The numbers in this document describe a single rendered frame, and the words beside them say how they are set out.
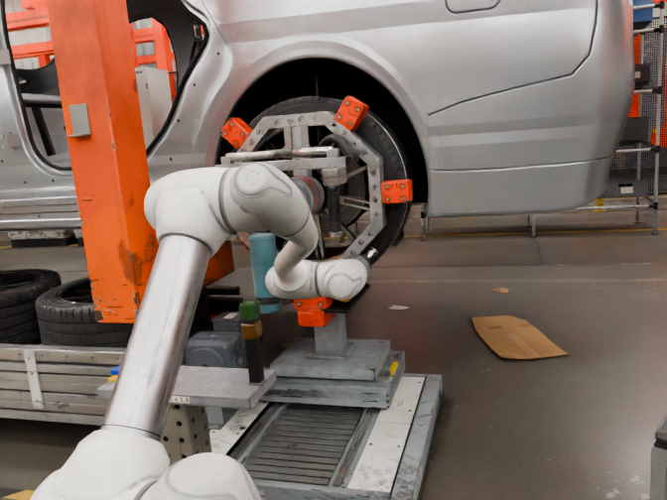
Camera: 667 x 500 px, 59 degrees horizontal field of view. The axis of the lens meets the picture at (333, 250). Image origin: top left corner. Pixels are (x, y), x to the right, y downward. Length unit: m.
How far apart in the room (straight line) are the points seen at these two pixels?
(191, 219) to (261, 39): 1.13
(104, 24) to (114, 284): 0.76
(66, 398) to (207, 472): 1.43
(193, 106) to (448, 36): 0.96
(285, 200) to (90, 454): 0.55
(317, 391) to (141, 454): 1.23
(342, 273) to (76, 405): 1.12
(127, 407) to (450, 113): 1.39
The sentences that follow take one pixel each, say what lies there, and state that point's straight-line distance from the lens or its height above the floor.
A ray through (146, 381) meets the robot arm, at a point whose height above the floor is 0.66.
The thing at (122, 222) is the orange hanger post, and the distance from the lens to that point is 1.84.
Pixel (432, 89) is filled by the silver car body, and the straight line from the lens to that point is 2.01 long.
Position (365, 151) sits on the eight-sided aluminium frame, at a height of 0.99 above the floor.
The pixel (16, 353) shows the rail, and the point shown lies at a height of 0.37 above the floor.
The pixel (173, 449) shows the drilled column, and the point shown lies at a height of 0.27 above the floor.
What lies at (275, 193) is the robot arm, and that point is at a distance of 1.11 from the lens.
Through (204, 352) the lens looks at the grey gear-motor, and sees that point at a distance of 2.00.
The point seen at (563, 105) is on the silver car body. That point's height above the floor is 1.08.
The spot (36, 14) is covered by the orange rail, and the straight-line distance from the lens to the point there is 10.35.
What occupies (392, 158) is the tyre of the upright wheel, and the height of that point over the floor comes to 0.96.
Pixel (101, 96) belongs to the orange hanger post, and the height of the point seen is 1.20.
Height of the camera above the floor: 1.04
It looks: 11 degrees down
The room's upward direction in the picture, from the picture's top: 4 degrees counter-clockwise
